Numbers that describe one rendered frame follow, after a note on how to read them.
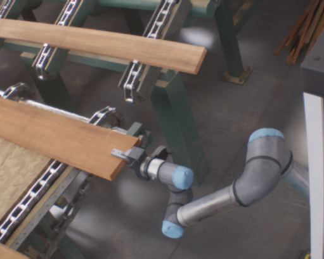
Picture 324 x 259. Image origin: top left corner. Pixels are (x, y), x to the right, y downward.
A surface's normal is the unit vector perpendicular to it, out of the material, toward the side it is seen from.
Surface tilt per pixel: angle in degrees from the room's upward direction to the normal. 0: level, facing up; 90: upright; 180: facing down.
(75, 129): 0
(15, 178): 0
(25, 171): 0
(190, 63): 22
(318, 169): 90
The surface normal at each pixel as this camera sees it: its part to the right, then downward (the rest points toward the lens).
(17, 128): -0.25, -0.69
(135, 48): -0.44, -0.39
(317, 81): -0.57, 0.67
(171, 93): 0.81, 0.23
